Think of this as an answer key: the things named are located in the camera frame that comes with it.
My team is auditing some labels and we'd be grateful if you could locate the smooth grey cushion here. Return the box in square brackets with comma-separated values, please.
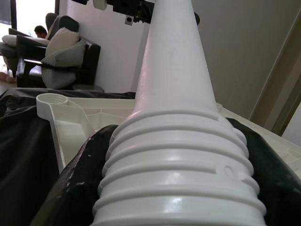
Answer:
[40, 38, 87, 69]

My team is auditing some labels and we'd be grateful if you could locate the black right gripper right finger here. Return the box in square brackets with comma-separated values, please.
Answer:
[227, 117, 301, 226]

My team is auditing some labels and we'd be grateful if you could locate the white plastic table top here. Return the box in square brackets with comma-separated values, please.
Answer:
[35, 92, 301, 179]

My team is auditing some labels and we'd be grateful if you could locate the dark haired person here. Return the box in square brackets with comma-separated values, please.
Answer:
[33, 24, 51, 40]

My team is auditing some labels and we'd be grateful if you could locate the black table cloth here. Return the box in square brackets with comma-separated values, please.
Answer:
[0, 88, 137, 226]

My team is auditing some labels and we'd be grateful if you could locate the white cushion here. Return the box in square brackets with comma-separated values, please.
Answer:
[1, 34, 50, 47]

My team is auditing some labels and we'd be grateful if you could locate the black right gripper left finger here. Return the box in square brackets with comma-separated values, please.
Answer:
[30, 124, 118, 226]

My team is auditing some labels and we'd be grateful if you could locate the grey fabric armchair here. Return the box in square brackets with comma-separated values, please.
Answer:
[0, 13, 59, 73]

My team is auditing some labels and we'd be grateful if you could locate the grey knitted cushion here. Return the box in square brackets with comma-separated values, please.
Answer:
[41, 67, 79, 90]

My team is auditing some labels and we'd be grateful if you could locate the wooden door frame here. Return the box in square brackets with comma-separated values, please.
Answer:
[248, 11, 301, 137]

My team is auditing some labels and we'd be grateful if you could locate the white plastic table leg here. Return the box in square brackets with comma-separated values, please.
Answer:
[91, 0, 268, 226]

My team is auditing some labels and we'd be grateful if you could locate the cream cushion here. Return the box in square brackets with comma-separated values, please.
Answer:
[46, 26, 80, 62]

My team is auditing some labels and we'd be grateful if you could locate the black leather armchair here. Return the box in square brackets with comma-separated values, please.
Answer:
[16, 15, 102, 89]

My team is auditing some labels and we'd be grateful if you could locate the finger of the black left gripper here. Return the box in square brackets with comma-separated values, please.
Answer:
[192, 12, 202, 26]

